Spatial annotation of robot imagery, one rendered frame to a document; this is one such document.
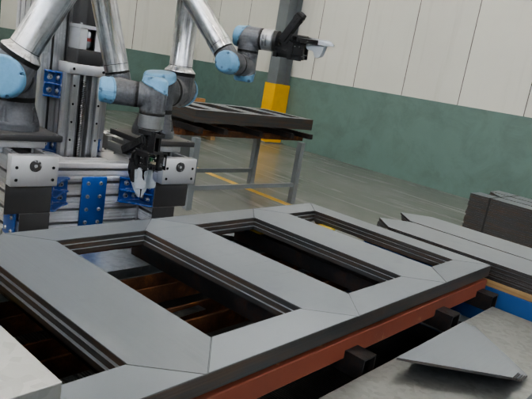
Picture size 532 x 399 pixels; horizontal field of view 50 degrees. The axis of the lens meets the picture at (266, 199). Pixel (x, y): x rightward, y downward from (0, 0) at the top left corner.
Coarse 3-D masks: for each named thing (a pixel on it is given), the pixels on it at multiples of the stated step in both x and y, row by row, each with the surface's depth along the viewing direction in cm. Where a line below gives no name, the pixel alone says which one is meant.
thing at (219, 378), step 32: (224, 224) 182; (256, 224) 191; (352, 224) 206; (192, 256) 146; (320, 256) 173; (416, 256) 188; (0, 288) 116; (256, 288) 132; (448, 288) 160; (64, 320) 103; (352, 320) 123; (96, 352) 95; (288, 352) 108; (192, 384) 90; (224, 384) 96
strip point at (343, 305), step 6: (348, 294) 136; (330, 300) 131; (336, 300) 131; (342, 300) 132; (348, 300) 133; (312, 306) 125; (318, 306) 126; (324, 306) 126; (330, 306) 127; (336, 306) 128; (342, 306) 128; (348, 306) 129; (354, 306) 129; (330, 312) 124; (336, 312) 125; (342, 312) 125; (348, 312) 126; (354, 312) 126
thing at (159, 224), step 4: (148, 224) 165; (152, 224) 165; (156, 224) 166; (160, 224) 167; (164, 224) 167; (168, 224) 168; (172, 224) 169; (176, 224) 169; (180, 224) 170; (184, 224) 171; (188, 224) 171; (192, 224) 172; (148, 228) 161; (152, 228) 162; (156, 228) 162; (160, 228) 163
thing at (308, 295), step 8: (296, 288) 135; (304, 288) 135; (312, 288) 136; (320, 288) 137; (328, 288) 138; (336, 288) 139; (280, 296) 128; (288, 296) 129; (296, 296) 130; (304, 296) 130; (312, 296) 131; (320, 296) 132; (328, 296) 133; (336, 296) 134; (296, 304) 125; (304, 304) 126; (312, 304) 127
